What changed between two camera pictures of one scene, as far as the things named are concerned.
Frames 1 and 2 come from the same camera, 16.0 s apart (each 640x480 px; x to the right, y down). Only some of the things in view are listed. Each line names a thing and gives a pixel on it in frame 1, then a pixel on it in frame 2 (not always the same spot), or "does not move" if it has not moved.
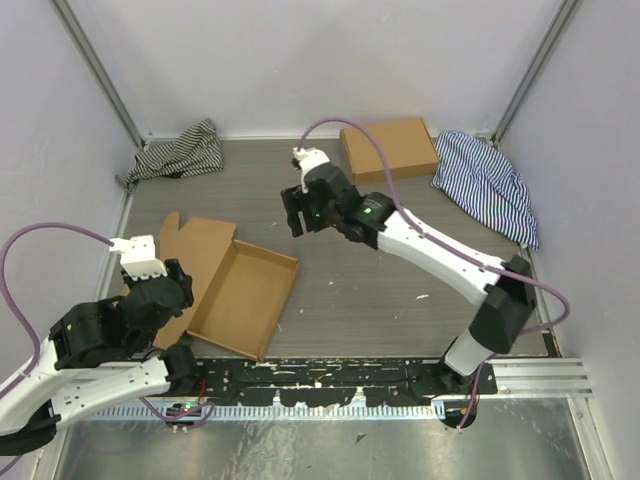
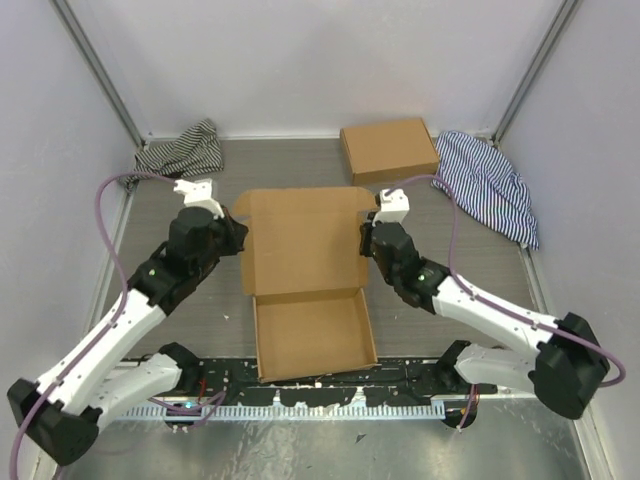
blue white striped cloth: [473, 174] does not move
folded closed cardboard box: [406, 146] does not move
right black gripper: [294, 201] to [366, 228]
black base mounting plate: [338, 381] does not move
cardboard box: [239, 291] to [303, 267]
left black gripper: [176, 271] to [237, 233]
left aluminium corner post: [80, 39] does not move
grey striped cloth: [197, 151] does not move
